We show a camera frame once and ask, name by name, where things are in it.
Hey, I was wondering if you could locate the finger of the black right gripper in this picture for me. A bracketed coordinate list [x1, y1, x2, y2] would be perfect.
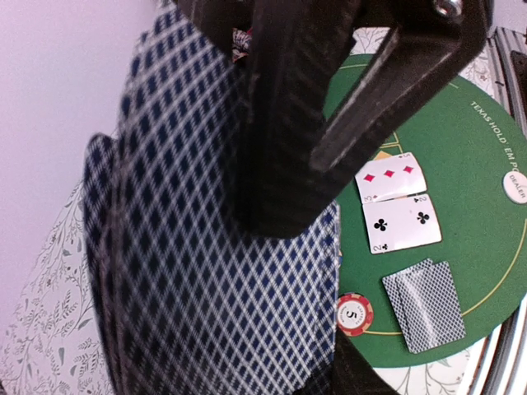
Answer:
[177, 0, 494, 239]

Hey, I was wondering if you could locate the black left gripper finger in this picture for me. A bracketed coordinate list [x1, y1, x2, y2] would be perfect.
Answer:
[304, 332, 398, 395]

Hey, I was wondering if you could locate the face-down card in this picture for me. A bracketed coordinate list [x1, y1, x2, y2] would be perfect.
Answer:
[397, 261, 466, 354]
[382, 258, 433, 315]

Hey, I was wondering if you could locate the three of diamonds card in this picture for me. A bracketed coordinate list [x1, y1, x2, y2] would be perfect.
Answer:
[355, 152, 427, 204]

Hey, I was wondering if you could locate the two of clubs card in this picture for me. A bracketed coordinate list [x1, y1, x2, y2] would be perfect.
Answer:
[362, 193, 442, 254]

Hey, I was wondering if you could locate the blue playing card deck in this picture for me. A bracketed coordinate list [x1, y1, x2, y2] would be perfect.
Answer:
[83, 134, 340, 394]

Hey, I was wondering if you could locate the white dealer button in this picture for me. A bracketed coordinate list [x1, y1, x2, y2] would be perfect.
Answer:
[502, 170, 527, 205]

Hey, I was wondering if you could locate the card drawn from deck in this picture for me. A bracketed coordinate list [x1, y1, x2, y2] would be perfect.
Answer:
[115, 7, 241, 235]

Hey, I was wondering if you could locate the round green poker mat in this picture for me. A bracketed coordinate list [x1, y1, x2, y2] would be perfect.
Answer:
[338, 77, 526, 368]

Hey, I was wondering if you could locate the floral white table cloth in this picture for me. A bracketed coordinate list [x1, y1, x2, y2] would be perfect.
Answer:
[1, 45, 495, 394]

